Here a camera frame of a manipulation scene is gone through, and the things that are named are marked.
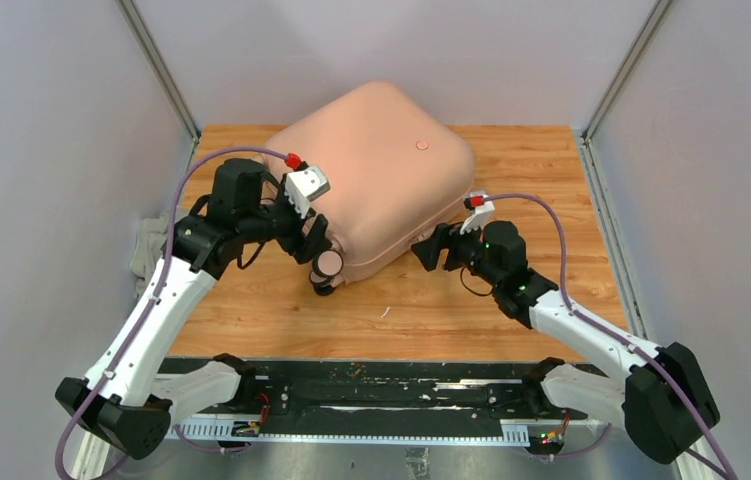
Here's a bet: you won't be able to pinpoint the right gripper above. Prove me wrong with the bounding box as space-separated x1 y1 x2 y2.
410 215 502 289

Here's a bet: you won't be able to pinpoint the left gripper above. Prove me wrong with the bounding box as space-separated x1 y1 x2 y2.
239 173 333 262

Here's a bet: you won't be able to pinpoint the pink suitcase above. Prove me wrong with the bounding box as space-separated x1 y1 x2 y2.
265 81 475 295

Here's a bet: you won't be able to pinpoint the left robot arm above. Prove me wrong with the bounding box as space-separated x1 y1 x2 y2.
55 155 330 460

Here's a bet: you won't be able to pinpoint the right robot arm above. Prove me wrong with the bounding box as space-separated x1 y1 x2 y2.
411 221 721 464

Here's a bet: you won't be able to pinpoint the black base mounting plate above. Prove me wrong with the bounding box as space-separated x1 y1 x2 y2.
209 360 586 440

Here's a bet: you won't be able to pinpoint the grey cloth garment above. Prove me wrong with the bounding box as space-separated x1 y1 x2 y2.
129 212 170 299

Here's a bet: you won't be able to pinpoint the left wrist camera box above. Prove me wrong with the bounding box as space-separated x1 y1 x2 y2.
284 166 330 219

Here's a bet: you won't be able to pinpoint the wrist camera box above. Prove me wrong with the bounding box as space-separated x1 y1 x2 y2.
459 190 495 235
284 166 330 219

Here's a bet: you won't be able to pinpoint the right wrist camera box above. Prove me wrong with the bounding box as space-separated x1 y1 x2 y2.
459 190 495 235

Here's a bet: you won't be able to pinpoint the aluminium frame rails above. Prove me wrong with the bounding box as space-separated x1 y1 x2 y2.
70 377 714 480

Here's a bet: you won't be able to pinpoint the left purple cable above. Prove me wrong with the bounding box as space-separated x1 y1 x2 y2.
54 146 303 480

